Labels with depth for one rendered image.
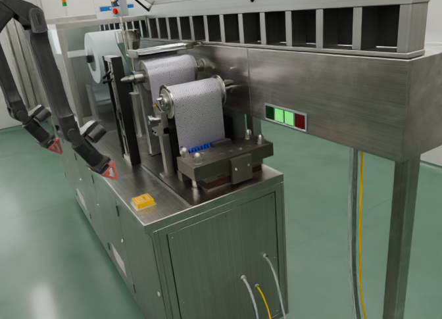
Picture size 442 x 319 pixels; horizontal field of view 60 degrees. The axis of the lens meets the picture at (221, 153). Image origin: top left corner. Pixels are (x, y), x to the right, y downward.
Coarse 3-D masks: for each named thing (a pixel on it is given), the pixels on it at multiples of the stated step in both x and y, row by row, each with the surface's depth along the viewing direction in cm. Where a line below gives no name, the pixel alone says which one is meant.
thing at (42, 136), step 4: (40, 128) 171; (36, 132) 170; (40, 132) 171; (44, 132) 172; (48, 132) 177; (36, 136) 171; (40, 136) 171; (44, 136) 172; (48, 136) 174; (52, 136) 172; (36, 140) 177; (40, 140) 172; (44, 140) 173; (48, 140) 172; (44, 144) 171
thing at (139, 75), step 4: (132, 72) 179; (136, 72) 178; (140, 72) 179; (144, 72) 180; (136, 76) 178; (140, 76) 178; (144, 76) 180; (136, 80) 178; (140, 80) 179; (144, 80) 181; (136, 84) 181
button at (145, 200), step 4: (140, 196) 156; (144, 196) 155; (148, 196) 155; (132, 200) 154; (136, 200) 153; (140, 200) 152; (144, 200) 152; (148, 200) 152; (152, 200) 152; (136, 204) 150; (140, 204) 150; (144, 204) 151; (148, 204) 152; (152, 204) 153; (140, 208) 150
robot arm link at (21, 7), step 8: (0, 0) 106; (8, 0) 108; (16, 0) 109; (0, 8) 107; (8, 8) 108; (16, 8) 110; (24, 8) 111; (40, 8) 114; (0, 16) 108; (8, 16) 109; (16, 16) 116; (24, 16) 111; (0, 24) 109; (24, 24) 117; (0, 32) 109
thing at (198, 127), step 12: (204, 108) 168; (216, 108) 172; (180, 120) 164; (192, 120) 167; (204, 120) 170; (216, 120) 174; (180, 132) 166; (192, 132) 169; (204, 132) 172; (216, 132) 175; (180, 144) 167; (192, 144) 170; (204, 144) 174
